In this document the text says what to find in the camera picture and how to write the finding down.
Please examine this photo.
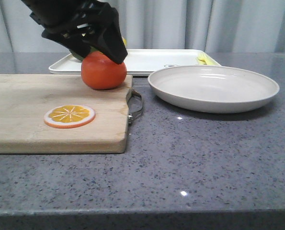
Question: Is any white rectangular tray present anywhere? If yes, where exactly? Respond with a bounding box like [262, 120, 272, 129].
[48, 48, 222, 77]

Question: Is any yellow plastic fork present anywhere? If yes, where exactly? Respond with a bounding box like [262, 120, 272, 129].
[196, 52, 221, 66]

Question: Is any orange mandarin fruit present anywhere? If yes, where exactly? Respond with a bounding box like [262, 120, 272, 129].
[81, 51, 127, 90]

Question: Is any wooden cutting board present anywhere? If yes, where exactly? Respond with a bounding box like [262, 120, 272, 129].
[0, 74, 132, 154]

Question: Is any beige round plate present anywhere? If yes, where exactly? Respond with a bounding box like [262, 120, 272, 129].
[148, 65, 280, 114]

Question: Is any grey curtain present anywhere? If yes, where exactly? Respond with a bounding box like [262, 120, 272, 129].
[0, 0, 285, 53]

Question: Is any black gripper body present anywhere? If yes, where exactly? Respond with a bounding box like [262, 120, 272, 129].
[23, 0, 120, 36]

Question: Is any green lime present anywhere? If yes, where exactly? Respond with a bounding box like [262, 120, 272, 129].
[70, 47, 98, 61]

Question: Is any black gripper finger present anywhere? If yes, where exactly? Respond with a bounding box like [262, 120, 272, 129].
[41, 28, 91, 56]
[83, 23, 127, 64]

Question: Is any orange slice toy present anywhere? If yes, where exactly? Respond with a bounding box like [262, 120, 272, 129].
[44, 104, 96, 128]

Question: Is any metal cutting board handle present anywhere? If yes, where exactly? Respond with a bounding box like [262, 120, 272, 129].
[127, 89, 143, 125]

